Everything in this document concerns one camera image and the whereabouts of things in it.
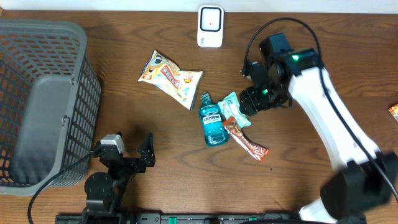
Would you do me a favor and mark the mint green snack packet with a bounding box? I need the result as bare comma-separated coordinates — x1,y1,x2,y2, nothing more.
217,91,251,128

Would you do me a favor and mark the orange chocolate bar wrapper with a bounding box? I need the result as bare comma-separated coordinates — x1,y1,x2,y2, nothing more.
222,116,269,161

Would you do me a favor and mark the blue Listerine mouthwash bottle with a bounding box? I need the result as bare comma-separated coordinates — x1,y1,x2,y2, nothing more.
199,92,229,147

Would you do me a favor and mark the yellow snack chip bag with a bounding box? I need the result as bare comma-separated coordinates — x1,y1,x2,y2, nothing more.
138,50,203,110

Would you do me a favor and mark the small orange snack packet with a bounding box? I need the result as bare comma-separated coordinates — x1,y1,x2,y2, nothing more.
388,104,398,121

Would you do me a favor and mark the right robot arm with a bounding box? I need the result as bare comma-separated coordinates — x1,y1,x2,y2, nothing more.
239,33,397,223

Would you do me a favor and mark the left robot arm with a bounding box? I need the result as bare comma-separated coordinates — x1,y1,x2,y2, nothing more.
82,132,155,223

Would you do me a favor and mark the white barcode scanner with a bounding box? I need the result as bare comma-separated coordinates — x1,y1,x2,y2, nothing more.
197,5,224,48

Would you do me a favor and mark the grey plastic basket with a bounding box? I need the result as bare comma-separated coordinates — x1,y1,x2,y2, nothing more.
1,19,101,196

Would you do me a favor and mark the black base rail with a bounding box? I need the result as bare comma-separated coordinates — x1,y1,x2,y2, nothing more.
55,212,302,224

